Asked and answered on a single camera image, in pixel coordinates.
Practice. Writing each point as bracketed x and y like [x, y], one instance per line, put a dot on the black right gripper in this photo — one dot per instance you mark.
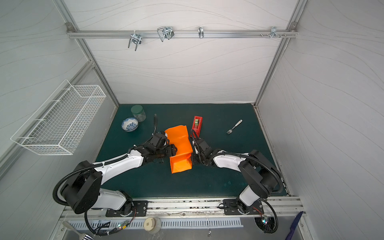
[196, 145]

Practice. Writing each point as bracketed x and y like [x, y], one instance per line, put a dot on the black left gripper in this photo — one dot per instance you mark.
[171, 150]

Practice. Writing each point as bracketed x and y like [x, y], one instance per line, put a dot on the orange wrapping paper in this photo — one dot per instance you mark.
[179, 137]

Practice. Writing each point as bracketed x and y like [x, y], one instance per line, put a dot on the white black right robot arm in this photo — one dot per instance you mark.
[261, 176]

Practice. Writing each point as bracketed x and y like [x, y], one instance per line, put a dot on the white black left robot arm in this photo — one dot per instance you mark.
[82, 188]

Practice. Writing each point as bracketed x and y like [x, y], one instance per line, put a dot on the red tape dispenser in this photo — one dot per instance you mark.
[198, 129]

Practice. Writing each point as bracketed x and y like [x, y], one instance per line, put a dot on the blue white ceramic bowl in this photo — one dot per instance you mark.
[130, 124]

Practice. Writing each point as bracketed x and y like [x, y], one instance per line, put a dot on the green lidded glass jar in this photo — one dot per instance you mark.
[139, 113]

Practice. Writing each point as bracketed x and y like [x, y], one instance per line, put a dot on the round white puck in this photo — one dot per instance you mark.
[152, 225]

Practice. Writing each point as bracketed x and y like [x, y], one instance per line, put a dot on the metal u-bolt clamp left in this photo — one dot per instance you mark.
[135, 40]

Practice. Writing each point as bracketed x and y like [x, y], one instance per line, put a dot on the metal u-bolt clamp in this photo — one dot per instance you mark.
[165, 32]
[135, 40]

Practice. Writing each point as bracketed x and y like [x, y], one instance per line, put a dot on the metal u-bolt clamp middle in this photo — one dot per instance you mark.
[165, 32]

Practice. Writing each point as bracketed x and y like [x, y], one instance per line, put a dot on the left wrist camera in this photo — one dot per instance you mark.
[159, 140]

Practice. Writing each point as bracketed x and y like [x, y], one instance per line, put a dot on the fork with white handle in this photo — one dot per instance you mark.
[237, 124]

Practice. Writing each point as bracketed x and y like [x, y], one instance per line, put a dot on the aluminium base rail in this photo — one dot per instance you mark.
[209, 207]

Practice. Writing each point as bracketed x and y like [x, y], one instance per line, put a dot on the blue handled tool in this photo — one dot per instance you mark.
[294, 225]

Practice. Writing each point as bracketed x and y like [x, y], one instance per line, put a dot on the white wire basket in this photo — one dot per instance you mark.
[58, 125]

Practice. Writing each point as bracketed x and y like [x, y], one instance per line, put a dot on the metal ring clamp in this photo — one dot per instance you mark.
[201, 32]

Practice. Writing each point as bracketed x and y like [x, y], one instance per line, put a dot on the metal bracket clamp right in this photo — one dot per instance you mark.
[273, 34]

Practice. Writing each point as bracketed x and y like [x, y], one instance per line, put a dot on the aluminium cross rail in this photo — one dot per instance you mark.
[179, 34]

